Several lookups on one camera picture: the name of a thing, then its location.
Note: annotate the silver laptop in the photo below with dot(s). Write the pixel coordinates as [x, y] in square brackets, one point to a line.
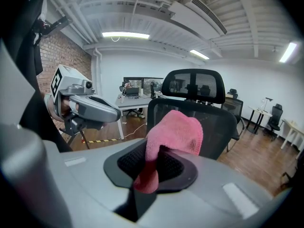
[131, 91]

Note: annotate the white wall pipes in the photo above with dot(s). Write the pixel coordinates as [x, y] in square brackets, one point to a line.
[97, 70]

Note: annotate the black swivel office chair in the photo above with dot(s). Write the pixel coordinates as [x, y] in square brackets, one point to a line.
[275, 120]

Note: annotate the round wooden table black base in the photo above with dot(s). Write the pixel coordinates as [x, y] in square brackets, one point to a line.
[260, 114]

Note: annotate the pale blue table white legs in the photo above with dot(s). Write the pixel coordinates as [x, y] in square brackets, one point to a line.
[133, 103]

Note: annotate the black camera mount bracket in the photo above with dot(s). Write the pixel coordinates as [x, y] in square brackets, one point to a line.
[54, 26]

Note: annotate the long ceiling light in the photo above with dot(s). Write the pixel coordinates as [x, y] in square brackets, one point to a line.
[288, 52]
[126, 35]
[199, 54]

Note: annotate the white ceiling air conditioner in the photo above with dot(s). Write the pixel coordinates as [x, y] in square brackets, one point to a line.
[197, 13]

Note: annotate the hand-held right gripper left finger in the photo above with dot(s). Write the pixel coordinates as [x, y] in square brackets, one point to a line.
[83, 174]

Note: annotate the dark interior window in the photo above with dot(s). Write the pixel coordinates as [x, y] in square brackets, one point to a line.
[147, 83]

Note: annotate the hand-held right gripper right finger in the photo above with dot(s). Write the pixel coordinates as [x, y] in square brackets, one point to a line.
[202, 203]

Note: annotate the person's left hand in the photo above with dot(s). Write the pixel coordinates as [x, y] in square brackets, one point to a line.
[69, 107]

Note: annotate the black desk lamp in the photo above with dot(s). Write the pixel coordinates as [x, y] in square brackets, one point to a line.
[268, 101]

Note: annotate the black visitor chair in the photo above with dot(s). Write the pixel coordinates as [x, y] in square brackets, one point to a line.
[234, 108]

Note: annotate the pink cloth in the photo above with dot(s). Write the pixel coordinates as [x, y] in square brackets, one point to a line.
[175, 132]

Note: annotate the white desk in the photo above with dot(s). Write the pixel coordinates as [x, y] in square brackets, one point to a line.
[292, 125]

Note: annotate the yellow black striped floor strip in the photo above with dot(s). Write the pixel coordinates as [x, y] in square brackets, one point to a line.
[99, 141]

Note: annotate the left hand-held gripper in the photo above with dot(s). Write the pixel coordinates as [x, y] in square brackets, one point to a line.
[71, 89]

